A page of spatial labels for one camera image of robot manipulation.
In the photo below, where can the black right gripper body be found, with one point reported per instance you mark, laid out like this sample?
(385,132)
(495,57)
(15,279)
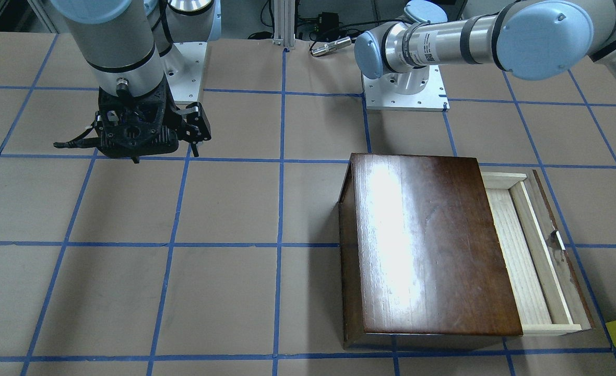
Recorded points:
(195,125)

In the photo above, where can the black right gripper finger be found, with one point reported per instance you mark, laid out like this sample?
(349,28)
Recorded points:
(197,127)

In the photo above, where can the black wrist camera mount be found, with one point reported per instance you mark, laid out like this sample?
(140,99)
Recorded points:
(122,128)

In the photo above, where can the dark wooden cabinet box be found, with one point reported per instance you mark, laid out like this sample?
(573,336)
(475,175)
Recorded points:
(421,262)

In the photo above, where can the aluminium frame post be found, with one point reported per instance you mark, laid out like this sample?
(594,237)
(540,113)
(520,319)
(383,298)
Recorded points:
(284,23)

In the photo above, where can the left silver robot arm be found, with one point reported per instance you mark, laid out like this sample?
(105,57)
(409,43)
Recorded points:
(532,88)

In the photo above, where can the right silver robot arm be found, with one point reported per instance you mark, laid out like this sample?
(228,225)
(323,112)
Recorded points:
(149,60)

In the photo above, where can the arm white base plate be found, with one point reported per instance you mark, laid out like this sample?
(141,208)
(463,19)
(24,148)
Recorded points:
(419,90)
(184,66)

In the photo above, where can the light wooden drawer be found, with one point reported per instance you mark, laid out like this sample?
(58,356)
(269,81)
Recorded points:
(548,296)

